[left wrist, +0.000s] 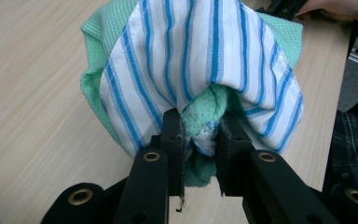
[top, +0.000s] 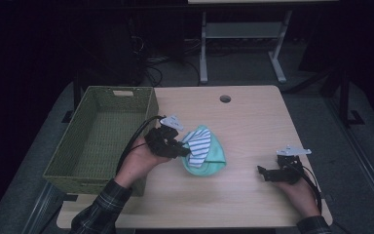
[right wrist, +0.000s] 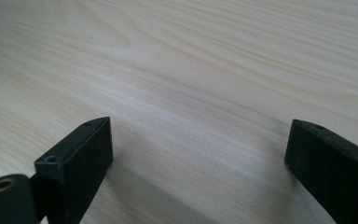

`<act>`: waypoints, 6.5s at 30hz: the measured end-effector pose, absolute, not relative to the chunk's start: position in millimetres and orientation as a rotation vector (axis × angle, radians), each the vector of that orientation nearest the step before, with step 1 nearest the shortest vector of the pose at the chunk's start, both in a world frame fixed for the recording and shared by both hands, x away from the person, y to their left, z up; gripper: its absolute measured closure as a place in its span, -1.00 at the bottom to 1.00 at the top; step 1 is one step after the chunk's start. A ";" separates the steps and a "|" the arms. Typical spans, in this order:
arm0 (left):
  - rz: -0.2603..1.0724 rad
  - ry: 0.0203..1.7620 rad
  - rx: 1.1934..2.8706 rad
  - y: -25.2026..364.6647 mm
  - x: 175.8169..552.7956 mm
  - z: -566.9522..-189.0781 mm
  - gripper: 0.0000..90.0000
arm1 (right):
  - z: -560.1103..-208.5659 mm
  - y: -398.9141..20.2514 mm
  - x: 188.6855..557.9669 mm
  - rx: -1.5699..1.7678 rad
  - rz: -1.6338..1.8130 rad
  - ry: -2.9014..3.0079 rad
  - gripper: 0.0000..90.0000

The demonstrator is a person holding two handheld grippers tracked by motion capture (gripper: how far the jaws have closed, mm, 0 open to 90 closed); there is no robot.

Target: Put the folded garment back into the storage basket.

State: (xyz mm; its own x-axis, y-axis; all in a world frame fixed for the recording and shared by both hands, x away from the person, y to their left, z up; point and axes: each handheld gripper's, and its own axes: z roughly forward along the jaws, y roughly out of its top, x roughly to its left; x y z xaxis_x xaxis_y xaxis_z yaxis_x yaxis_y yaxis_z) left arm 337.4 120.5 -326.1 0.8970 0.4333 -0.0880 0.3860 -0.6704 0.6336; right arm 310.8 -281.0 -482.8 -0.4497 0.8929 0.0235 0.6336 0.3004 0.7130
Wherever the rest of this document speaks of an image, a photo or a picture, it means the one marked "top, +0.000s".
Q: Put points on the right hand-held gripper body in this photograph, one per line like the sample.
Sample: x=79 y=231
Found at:
x=289 y=172

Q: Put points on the mint green baby hat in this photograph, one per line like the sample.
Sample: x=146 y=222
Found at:
x=212 y=161

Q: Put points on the black metal stand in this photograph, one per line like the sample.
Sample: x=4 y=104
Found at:
x=344 y=97

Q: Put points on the person's left hand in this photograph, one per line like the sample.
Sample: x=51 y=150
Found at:
x=138 y=164

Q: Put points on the grey metal rail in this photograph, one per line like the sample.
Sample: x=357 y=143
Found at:
x=40 y=211
x=366 y=169

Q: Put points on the white metal desk frame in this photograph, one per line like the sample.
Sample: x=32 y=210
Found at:
x=243 y=30

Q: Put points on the person's right hand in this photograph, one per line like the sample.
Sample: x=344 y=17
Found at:
x=300 y=198

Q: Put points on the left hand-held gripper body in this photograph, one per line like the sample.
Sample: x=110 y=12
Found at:
x=160 y=141

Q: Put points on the green woven basket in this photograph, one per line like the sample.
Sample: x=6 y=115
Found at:
x=104 y=139

